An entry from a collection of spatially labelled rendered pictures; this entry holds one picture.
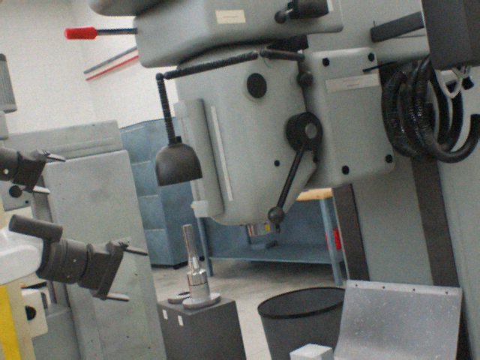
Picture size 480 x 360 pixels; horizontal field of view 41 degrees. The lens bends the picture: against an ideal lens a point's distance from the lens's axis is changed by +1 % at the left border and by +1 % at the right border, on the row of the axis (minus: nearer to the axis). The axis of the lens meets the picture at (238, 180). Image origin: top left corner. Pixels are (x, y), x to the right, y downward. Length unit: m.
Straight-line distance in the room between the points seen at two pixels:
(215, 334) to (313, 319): 1.63
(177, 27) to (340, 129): 0.36
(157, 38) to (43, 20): 10.02
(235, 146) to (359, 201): 0.51
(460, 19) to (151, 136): 7.47
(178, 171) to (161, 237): 7.65
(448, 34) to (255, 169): 0.39
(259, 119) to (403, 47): 0.43
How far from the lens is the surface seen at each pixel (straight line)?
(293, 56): 1.06
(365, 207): 1.53
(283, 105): 1.17
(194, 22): 1.10
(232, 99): 1.11
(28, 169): 1.83
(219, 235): 8.69
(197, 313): 1.48
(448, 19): 1.15
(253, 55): 0.96
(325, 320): 3.12
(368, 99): 1.30
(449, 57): 1.15
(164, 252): 8.64
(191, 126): 1.13
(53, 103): 10.91
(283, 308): 3.52
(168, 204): 8.49
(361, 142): 1.27
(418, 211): 1.45
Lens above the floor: 1.45
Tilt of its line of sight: 3 degrees down
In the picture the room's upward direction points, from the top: 11 degrees counter-clockwise
